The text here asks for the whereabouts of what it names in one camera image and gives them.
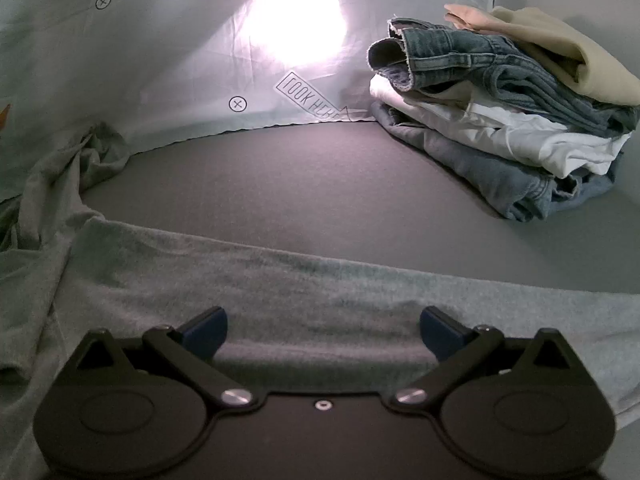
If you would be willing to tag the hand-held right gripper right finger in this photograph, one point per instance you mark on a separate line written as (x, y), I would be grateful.
(440, 332)

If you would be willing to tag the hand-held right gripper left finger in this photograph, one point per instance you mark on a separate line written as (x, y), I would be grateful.
(206, 332)

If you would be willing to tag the grey-green long sleeve shirt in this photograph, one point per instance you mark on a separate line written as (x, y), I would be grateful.
(300, 280)

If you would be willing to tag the light grey-blue folded jeans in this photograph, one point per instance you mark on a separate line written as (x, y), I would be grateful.
(465, 165)

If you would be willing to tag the white folded garment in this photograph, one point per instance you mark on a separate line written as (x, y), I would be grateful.
(550, 147)

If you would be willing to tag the white printed sheet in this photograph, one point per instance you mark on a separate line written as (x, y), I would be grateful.
(190, 60)

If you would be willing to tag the blue denim jeans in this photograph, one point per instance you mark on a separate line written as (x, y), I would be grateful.
(450, 55)

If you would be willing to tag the beige folded cloth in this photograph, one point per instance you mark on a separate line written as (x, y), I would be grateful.
(550, 45)

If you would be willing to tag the peach folded cloth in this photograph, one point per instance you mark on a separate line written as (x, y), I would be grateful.
(467, 16)

